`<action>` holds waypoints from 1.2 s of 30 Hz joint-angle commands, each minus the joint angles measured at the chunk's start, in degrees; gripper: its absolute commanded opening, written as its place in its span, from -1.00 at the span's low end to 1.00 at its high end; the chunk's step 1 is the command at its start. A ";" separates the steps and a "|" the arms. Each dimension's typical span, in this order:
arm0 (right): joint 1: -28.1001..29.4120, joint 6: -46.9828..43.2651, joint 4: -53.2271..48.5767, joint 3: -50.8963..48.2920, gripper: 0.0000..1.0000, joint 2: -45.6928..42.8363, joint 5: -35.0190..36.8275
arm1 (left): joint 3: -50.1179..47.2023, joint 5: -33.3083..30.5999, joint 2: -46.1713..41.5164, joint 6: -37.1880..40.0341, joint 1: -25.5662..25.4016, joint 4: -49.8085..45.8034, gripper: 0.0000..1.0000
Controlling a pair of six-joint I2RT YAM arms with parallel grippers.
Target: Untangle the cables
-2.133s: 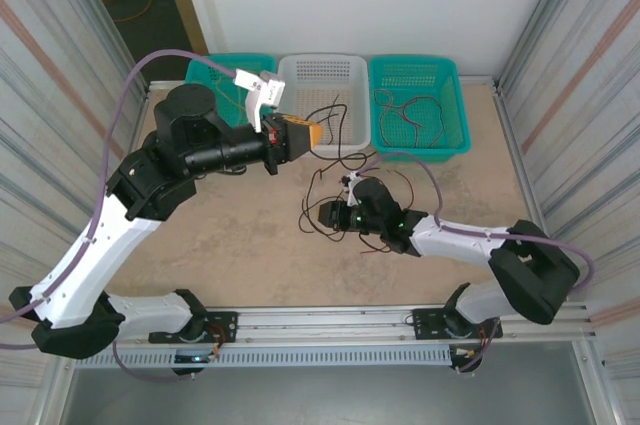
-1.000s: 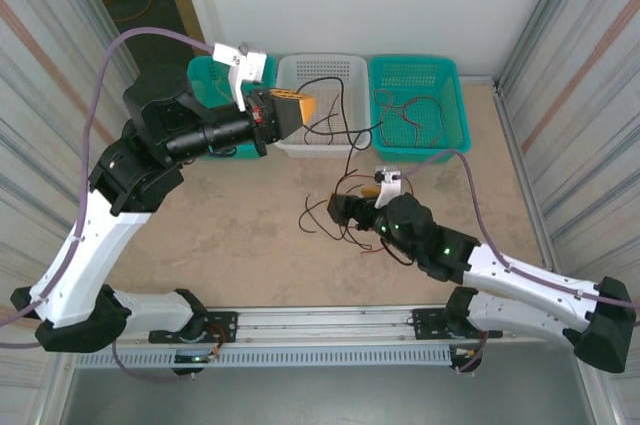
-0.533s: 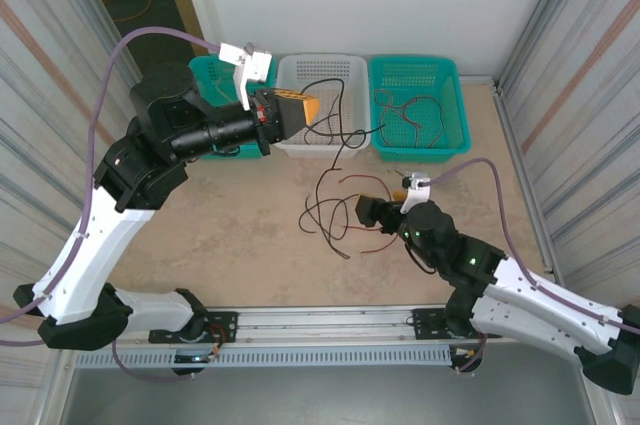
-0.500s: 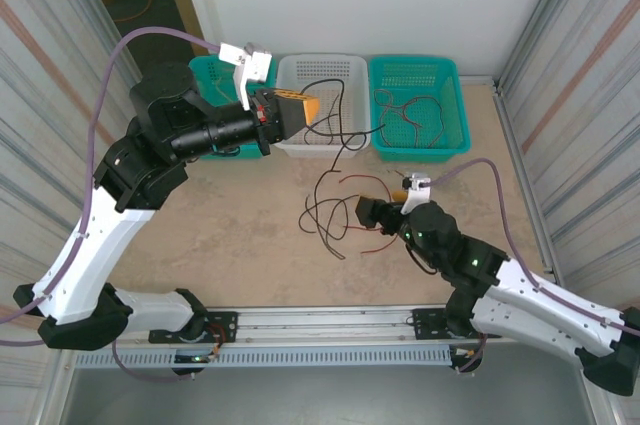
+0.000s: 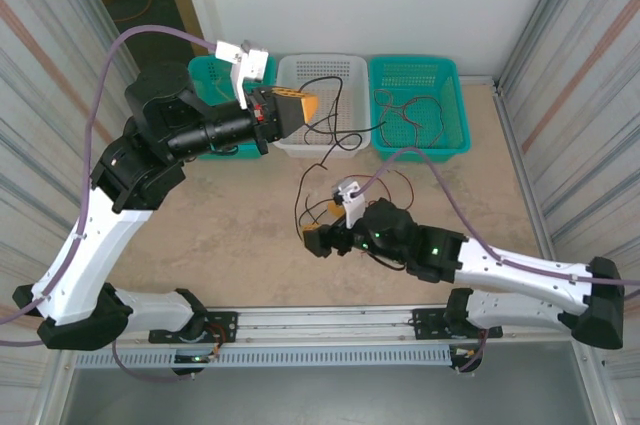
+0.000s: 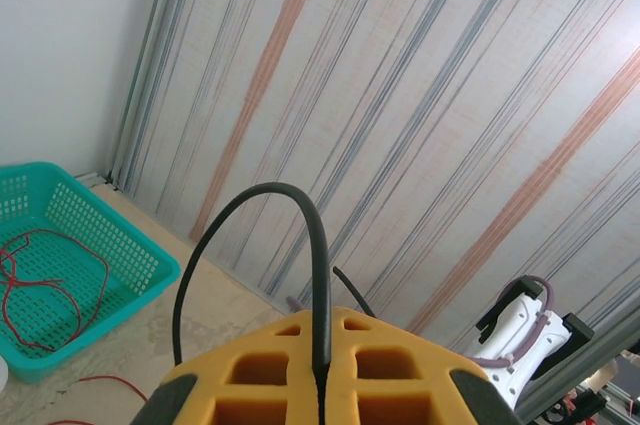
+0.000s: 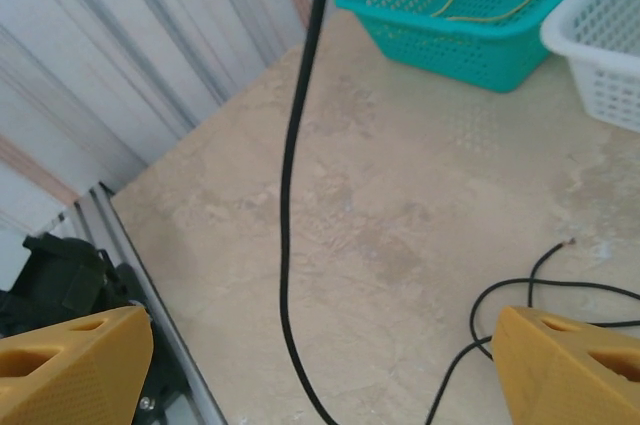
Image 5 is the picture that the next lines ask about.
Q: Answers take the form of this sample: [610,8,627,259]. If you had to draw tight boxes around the small circuit board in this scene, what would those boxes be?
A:
[451,346,489,362]
[172,352,224,365]

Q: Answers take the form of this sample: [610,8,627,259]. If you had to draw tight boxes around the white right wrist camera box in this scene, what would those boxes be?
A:
[332,177,369,231]

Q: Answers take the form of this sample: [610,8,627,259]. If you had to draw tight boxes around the grey slotted cable duct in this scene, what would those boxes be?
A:
[73,347,454,370]

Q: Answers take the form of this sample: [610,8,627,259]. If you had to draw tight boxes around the aluminium table frame bar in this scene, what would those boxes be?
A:
[144,75,503,96]

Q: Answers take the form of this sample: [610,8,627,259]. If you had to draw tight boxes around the orange floor cable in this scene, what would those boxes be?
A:
[113,0,160,24]

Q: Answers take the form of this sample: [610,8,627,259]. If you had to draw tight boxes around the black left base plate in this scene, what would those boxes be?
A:
[149,311,239,345]

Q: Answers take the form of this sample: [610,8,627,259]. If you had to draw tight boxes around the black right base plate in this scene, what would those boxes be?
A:
[412,308,504,341]

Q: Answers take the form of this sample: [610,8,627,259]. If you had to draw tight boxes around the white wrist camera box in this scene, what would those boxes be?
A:
[214,38,271,111]
[332,177,369,231]

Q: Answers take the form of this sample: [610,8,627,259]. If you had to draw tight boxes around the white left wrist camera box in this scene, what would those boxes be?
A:
[214,38,271,111]

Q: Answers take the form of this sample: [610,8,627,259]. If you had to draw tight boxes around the white plastic basket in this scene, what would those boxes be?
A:
[271,53,372,160]

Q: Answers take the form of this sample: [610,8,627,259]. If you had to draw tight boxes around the aluminium mounting rail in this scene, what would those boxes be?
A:
[112,303,576,346]

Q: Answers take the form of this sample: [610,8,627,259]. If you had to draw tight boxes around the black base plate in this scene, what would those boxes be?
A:
[149,311,239,345]
[412,308,504,341]

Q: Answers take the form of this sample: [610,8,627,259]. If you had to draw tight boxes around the teal plastic basket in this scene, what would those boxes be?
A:
[368,54,472,165]
[187,54,278,161]

